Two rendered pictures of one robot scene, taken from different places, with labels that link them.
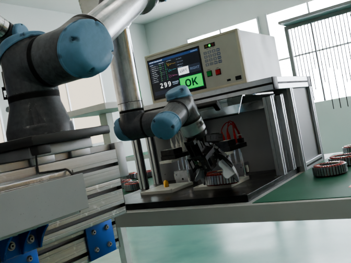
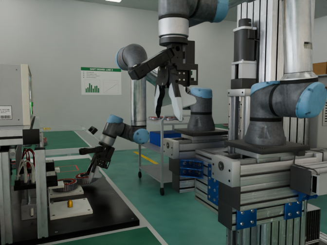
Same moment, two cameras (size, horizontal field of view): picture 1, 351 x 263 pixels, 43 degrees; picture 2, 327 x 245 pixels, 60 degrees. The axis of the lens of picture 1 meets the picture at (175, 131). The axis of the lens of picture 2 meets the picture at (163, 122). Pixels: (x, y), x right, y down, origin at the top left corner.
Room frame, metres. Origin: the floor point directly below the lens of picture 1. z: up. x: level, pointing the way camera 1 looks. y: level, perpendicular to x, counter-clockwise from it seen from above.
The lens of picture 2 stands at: (2.44, 0.97, 1.20)
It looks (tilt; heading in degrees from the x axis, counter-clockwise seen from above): 5 degrees down; 213
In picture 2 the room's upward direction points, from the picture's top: straight up
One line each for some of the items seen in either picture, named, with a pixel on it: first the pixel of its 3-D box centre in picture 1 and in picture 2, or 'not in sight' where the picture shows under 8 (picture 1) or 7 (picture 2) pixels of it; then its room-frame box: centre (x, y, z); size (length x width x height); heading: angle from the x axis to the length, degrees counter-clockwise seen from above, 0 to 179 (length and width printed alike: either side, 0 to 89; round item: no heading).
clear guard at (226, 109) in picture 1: (225, 108); (61, 133); (1.56, -0.19, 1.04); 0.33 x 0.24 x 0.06; 146
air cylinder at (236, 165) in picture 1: (237, 169); (30, 189); (1.71, -0.21, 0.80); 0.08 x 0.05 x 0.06; 56
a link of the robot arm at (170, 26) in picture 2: not in sight; (172, 31); (1.82, 0.60, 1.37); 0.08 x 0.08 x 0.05
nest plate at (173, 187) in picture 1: (166, 188); (70, 208); (1.73, 0.07, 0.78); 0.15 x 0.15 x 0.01; 56
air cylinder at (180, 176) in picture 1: (185, 175); (29, 208); (1.85, -0.01, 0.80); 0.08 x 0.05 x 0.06; 56
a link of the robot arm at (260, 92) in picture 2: not in sight; (267, 99); (1.32, 0.72, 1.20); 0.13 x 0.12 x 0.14; 63
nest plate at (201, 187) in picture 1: (221, 182); (64, 189); (1.59, -0.13, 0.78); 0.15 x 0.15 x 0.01; 56
